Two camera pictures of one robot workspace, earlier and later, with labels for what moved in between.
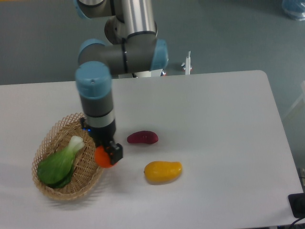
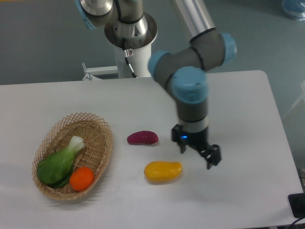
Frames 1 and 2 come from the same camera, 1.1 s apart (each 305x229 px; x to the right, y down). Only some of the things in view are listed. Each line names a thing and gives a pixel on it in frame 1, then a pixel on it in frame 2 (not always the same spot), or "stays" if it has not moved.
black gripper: (102, 135) -> (198, 140)
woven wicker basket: (86, 174) stays
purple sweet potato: (145, 137) stays
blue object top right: (295, 8) stays
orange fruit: (102, 158) -> (82, 179)
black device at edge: (297, 203) stays
